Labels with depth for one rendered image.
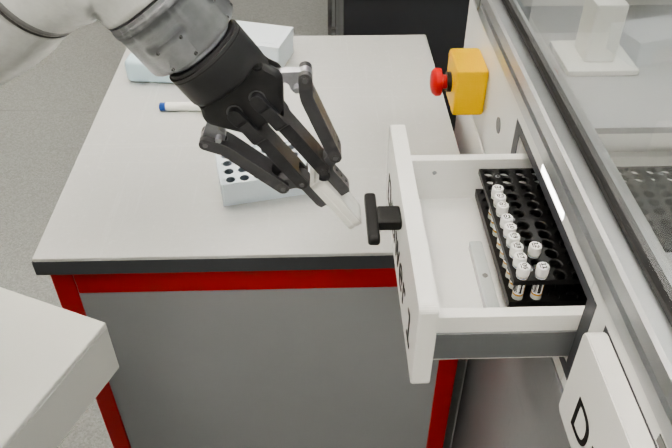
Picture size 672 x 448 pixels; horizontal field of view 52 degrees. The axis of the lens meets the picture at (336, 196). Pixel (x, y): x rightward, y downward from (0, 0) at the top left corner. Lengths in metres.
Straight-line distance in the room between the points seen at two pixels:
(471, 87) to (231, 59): 0.48
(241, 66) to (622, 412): 0.40
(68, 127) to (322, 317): 1.83
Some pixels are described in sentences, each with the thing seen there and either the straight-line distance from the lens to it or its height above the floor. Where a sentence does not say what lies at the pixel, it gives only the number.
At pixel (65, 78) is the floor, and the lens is 3.00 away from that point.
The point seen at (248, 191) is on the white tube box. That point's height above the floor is 0.78.
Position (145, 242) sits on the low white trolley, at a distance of 0.93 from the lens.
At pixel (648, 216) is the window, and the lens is 0.58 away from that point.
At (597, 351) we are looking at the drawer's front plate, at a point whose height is 0.93.
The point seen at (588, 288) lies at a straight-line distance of 0.65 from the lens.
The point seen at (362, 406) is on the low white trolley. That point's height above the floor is 0.41.
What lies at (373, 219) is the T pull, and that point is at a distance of 0.70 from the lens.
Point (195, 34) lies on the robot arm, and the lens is 0.56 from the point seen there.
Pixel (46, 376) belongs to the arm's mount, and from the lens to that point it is 0.72.
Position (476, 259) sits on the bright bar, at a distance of 0.77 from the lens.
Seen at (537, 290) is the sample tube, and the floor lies 0.88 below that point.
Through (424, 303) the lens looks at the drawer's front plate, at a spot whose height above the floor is 0.93.
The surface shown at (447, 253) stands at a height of 0.84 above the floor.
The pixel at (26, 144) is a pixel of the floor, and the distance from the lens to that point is 2.64.
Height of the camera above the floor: 1.37
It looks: 39 degrees down
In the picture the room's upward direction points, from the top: straight up
